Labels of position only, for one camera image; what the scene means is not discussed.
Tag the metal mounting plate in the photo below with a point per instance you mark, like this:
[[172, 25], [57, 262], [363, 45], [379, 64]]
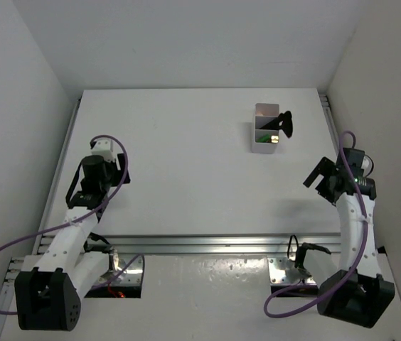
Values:
[[282, 272], [124, 270]]

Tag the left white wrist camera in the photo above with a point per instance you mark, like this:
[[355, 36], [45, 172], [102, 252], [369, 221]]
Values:
[[103, 147]]

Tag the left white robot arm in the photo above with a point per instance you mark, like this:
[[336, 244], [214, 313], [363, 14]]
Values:
[[48, 297]]

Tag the black fan makeup brush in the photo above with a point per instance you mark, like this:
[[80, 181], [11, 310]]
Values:
[[285, 123]]

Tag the black gold eyeshadow palette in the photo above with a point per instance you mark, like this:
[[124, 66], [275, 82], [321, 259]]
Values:
[[274, 139]]

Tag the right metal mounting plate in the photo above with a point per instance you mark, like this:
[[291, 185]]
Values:
[[282, 272]]

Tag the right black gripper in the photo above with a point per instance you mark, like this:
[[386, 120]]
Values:
[[325, 168]]

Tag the green lipstick tube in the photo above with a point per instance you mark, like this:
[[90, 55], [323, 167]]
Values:
[[265, 139]]

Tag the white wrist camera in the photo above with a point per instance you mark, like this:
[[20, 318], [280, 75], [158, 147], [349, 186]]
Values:
[[367, 165], [103, 147]]

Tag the white organizer box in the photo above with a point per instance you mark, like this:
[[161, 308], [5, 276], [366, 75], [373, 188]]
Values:
[[263, 148]]

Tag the aluminium frame rail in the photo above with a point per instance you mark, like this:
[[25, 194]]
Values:
[[205, 211]]

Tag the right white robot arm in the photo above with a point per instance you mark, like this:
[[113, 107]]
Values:
[[355, 288]]

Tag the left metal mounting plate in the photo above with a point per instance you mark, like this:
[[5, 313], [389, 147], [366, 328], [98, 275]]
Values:
[[124, 270]]

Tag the large black powder brush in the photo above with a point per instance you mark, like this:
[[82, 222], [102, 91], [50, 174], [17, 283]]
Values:
[[270, 122]]

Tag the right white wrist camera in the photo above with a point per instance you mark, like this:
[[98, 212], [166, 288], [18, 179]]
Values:
[[367, 165]]

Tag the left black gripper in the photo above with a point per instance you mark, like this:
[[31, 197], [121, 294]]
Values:
[[119, 174]]

